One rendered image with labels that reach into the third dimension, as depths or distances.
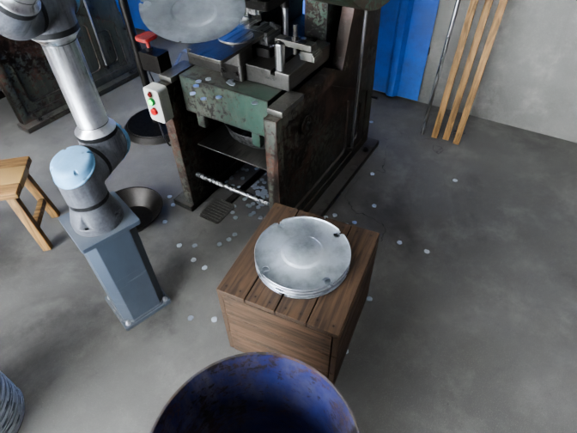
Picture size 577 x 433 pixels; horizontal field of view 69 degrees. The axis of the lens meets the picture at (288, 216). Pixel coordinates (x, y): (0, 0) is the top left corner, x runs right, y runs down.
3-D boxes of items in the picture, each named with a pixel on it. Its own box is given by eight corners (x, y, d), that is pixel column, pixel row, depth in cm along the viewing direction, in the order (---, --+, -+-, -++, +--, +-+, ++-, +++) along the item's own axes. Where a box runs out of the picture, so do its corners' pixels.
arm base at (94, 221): (84, 245, 121) (71, 221, 114) (64, 217, 129) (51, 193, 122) (132, 219, 128) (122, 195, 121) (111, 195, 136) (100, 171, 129)
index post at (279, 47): (282, 71, 140) (281, 43, 133) (274, 70, 141) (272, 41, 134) (286, 69, 142) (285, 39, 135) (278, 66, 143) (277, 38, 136)
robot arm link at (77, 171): (56, 205, 119) (34, 168, 109) (82, 176, 128) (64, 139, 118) (94, 211, 117) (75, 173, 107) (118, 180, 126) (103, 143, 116)
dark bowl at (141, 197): (131, 253, 177) (127, 243, 172) (84, 228, 189) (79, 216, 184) (179, 210, 195) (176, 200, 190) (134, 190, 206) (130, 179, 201)
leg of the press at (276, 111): (291, 258, 174) (286, 40, 110) (268, 246, 179) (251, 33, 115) (378, 145, 229) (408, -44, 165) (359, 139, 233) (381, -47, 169)
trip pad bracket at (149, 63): (168, 103, 163) (156, 53, 149) (150, 97, 167) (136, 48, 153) (179, 96, 167) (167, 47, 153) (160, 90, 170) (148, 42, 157)
